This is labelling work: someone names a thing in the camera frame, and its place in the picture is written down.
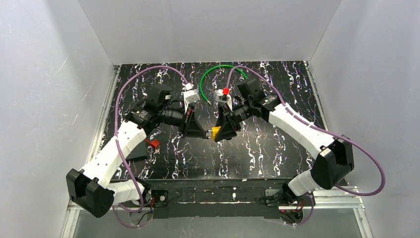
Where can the yellow padlock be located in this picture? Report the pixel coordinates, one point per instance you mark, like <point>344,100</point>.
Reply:
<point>211,133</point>

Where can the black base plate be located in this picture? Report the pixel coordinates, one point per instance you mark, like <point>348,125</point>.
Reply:
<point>175,198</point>

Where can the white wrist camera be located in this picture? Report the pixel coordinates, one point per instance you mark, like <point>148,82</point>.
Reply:
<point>220,97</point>
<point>190,95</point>

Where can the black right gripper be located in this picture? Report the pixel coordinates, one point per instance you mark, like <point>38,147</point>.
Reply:
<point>228,116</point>

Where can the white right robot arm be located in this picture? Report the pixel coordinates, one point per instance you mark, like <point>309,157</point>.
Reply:
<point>333,156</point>

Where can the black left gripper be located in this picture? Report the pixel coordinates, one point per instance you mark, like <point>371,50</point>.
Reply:
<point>187,121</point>

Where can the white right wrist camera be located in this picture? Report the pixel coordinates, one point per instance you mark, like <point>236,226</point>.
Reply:
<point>220,97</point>

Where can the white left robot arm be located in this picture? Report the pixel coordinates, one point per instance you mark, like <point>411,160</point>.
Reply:
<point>91,188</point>

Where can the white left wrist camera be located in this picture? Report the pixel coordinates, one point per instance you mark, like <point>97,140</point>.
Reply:
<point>190,95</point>

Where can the aluminium frame rail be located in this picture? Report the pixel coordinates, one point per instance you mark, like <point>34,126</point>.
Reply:
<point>72,212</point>

